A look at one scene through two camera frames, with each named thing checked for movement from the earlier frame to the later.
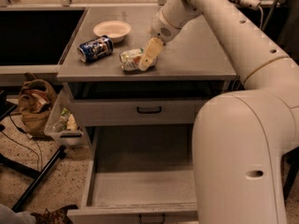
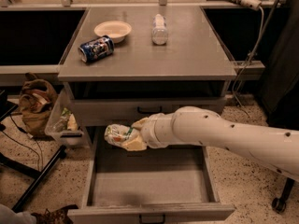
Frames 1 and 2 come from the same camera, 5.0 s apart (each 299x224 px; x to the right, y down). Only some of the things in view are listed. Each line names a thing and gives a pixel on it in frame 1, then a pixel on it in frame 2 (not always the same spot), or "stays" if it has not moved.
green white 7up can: x=130 y=60 → x=118 y=134
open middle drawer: x=138 y=174 stays
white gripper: x=162 y=28 → x=151 y=130
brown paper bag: x=36 y=103 stays
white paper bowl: x=117 y=30 stays
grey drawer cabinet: x=192 y=65 stays
